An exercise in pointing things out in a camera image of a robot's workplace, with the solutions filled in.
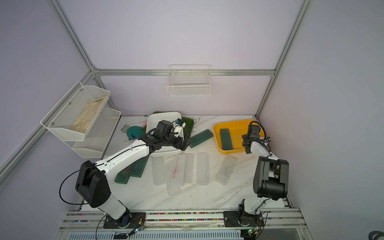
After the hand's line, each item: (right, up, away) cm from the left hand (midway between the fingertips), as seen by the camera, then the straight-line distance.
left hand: (183, 140), depth 84 cm
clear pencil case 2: (-6, -28, 0) cm, 29 cm away
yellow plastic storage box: (+39, +6, +31) cm, 50 cm away
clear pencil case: (-16, -19, +7) cm, 26 cm away
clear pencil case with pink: (-3, -16, +5) cm, 17 cm away
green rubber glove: (-39, +5, +25) cm, 46 cm away
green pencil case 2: (+10, 0, +24) cm, 26 cm away
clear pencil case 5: (+25, -20, +7) cm, 33 cm away
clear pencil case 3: (+2, -16, +9) cm, 19 cm away
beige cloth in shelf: (-51, +10, -8) cm, 53 cm away
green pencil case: (+29, -1, +21) cm, 36 cm away
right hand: (+41, -2, +12) cm, 42 cm away
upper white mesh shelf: (-56, +14, -7) cm, 58 cm away
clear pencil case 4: (+11, -18, +7) cm, 23 cm away
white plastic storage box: (-25, +14, +26) cm, 39 cm away
